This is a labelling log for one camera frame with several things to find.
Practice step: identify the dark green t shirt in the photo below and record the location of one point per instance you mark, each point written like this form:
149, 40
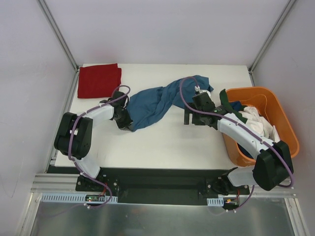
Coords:
226, 104

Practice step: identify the right aluminium frame post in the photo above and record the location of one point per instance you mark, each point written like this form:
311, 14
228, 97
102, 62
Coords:
272, 34

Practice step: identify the folded red t shirt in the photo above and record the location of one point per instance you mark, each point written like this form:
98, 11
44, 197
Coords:
98, 81

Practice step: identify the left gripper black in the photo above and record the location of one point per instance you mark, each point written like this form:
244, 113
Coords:
125, 122

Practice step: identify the left white cable duct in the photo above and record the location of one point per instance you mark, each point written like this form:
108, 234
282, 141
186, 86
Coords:
77, 198

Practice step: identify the aluminium frame post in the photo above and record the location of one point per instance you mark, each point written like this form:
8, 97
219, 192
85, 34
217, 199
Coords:
272, 34
57, 32

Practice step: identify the teal blue t shirt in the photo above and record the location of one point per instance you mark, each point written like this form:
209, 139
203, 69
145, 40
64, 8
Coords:
150, 105

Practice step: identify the right white cable duct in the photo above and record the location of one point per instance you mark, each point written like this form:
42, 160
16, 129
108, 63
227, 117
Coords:
215, 202

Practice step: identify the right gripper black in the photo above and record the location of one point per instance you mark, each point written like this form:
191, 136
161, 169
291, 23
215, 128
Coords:
191, 118

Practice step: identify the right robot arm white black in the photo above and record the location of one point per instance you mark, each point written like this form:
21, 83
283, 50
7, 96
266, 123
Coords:
273, 165

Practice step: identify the aluminium front rail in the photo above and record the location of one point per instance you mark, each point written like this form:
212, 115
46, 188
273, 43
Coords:
65, 183

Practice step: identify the orange plastic basket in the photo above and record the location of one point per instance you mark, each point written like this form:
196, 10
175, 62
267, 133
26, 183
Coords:
268, 106

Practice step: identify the white t shirt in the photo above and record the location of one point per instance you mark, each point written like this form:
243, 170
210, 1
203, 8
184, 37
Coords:
259, 124

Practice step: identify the left aluminium frame post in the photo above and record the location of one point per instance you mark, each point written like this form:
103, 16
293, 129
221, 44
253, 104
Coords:
57, 32

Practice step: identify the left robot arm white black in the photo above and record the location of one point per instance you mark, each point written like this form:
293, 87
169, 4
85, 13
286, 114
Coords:
74, 135

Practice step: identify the white cable duct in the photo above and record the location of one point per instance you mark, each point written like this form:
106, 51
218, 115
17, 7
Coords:
77, 198
215, 202

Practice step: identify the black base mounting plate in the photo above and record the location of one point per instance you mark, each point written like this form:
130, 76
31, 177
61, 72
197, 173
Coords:
155, 186

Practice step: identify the royal blue t shirt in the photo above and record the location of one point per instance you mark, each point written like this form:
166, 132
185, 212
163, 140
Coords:
237, 106

